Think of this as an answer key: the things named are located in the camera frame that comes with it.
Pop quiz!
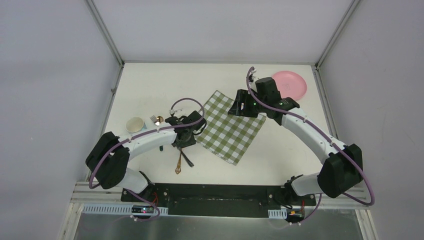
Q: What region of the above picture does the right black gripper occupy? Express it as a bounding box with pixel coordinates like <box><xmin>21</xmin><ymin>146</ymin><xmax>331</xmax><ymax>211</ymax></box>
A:
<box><xmin>228</xmin><ymin>89</ymin><xmax>268</xmax><ymax>118</ymax></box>

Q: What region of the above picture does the silver knife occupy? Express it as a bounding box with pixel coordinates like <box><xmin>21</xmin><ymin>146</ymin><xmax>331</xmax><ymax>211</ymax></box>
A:
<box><xmin>180</xmin><ymin>148</ymin><xmax>195</xmax><ymax>168</ymax></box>

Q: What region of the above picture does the gold fork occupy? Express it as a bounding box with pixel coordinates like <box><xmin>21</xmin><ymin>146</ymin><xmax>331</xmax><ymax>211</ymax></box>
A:
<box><xmin>174</xmin><ymin>150</ymin><xmax>182</xmax><ymax>175</ymax></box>

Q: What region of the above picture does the green checkered cloth napkin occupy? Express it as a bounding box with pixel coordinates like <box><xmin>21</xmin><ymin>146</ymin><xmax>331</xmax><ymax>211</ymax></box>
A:
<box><xmin>195</xmin><ymin>90</ymin><xmax>267</xmax><ymax>166</ymax></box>

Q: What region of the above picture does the light blue mug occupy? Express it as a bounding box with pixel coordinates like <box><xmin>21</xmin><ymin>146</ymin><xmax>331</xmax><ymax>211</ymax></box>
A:
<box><xmin>125</xmin><ymin>116</ymin><xmax>147</xmax><ymax>134</ymax></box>

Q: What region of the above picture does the gold spoon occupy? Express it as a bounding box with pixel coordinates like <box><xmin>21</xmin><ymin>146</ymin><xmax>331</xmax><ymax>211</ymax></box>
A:
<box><xmin>155</xmin><ymin>116</ymin><xmax>164</xmax><ymax>126</ymax></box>

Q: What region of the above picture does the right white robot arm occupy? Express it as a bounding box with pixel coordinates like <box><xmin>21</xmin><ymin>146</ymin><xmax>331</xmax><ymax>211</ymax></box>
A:
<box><xmin>228</xmin><ymin>77</ymin><xmax>363</xmax><ymax>205</ymax></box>

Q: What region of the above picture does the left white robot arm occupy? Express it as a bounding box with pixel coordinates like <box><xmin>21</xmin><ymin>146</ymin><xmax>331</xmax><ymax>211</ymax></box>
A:
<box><xmin>85</xmin><ymin>111</ymin><xmax>207</xmax><ymax>203</ymax></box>

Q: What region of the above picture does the pink plate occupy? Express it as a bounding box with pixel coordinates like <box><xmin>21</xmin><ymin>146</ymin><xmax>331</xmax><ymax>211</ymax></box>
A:
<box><xmin>272</xmin><ymin>71</ymin><xmax>308</xmax><ymax>101</ymax></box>

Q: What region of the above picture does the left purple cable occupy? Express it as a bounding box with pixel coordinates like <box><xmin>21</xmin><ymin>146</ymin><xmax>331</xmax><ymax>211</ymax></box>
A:
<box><xmin>88</xmin><ymin>97</ymin><xmax>206</xmax><ymax>223</ymax></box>

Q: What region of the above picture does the purple cable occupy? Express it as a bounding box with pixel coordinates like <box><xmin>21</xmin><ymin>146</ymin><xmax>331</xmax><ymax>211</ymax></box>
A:
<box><xmin>245</xmin><ymin>66</ymin><xmax>376</xmax><ymax>226</ymax></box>
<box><xmin>88</xmin><ymin>97</ymin><xmax>206</xmax><ymax>223</ymax></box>

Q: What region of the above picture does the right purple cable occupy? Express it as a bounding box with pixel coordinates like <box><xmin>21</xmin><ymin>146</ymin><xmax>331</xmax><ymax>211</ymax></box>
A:
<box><xmin>245</xmin><ymin>66</ymin><xmax>376</xmax><ymax>226</ymax></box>

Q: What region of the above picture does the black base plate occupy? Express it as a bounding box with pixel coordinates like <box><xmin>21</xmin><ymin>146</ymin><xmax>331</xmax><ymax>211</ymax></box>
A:
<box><xmin>120</xmin><ymin>183</ymin><xmax>317</xmax><ymax>218</ymax></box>

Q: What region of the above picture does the aluminium frame rail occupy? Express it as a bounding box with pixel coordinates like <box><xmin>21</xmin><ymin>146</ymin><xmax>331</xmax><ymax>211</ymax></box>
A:
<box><xmin>70</xmin><ymin>181</ymin><xmax>123</xmax><ymax>204</ymax></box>

